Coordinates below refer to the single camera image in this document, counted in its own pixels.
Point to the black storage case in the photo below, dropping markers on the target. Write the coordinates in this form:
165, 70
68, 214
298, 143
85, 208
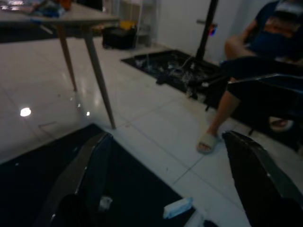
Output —
119, 37

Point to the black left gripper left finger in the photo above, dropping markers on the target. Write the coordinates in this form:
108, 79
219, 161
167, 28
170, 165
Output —
78, 165

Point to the grey table with wooden legs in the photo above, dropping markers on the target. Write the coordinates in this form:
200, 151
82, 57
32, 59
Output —
75, 16

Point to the orange cup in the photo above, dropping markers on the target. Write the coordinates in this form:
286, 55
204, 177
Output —
65, 4

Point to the pink slipper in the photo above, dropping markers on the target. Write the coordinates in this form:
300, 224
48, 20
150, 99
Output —
281, 124

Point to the blue packets pile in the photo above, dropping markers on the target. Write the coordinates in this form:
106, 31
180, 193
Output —
47, 9

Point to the black upright stand pole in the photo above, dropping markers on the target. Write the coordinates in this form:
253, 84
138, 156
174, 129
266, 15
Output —
206, 30

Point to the white shelf rack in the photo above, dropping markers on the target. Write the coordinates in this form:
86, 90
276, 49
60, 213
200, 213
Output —
144, 21

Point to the small white paper scrap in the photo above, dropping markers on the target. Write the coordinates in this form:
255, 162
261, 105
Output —
105, 203

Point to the black floor mat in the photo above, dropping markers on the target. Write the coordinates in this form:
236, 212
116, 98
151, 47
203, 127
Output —
135, 179

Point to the red and blue clamp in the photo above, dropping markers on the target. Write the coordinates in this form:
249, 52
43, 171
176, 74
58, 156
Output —
213, 29

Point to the yellow box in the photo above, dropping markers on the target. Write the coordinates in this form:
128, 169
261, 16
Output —
126, 24

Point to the black office chair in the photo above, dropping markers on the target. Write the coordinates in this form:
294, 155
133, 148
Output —
267, 94

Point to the beige slipper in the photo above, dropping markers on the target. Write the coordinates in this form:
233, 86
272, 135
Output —
208, 143

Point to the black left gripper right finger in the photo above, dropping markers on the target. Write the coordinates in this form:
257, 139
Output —
255, 175

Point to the seated person in dark clothes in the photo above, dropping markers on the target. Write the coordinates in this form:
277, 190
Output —
262, 33

